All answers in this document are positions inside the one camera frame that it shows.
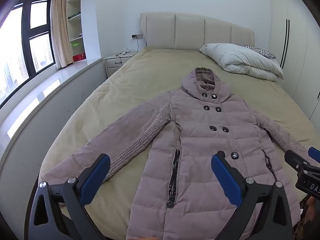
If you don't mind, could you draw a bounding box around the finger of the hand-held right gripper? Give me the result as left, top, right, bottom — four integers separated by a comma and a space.
308, 147, 320, 165
284, 149, 313, 172

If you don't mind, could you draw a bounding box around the white nightstand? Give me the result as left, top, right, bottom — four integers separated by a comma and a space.
105, 51, 138, 77

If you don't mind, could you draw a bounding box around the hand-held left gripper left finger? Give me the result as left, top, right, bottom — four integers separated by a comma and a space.
32, 153, 112, 240

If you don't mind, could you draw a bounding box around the beige curtain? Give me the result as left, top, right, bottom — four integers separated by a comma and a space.
51, 0, 73, 69

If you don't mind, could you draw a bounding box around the bed with beige sheet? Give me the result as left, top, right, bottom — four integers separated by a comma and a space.
31, 47, 320, 240

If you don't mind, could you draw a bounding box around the black framed window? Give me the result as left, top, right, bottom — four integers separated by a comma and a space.
0, 0, 56, 108

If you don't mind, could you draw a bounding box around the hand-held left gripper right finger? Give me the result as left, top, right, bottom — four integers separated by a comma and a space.
211, 151, 293, 240

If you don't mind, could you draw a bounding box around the white folded duvet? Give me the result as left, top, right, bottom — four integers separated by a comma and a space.
199, 43, 284, 83

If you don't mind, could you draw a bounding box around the mauve hooded puffer coat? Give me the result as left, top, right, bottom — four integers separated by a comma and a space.
40, 67, 313, 240

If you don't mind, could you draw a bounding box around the beige padded headboard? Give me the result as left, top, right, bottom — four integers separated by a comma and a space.
140, 12, 255, 51

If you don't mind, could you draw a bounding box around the zebra print pillow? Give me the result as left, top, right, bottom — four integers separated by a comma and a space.
239, 45, 277, 60

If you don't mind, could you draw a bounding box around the white window sill bench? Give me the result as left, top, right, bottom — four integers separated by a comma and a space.
0, 57, 108, 205

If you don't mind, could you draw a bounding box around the white open shelf unit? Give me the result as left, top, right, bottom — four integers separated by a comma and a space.
66, 0, 87, 63

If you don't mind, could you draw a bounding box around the black charging cable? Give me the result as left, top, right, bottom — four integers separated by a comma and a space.
117, 38, 139, 67

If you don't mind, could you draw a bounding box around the white wardrobe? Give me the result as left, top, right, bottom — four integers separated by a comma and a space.
269, 0, 320, 122

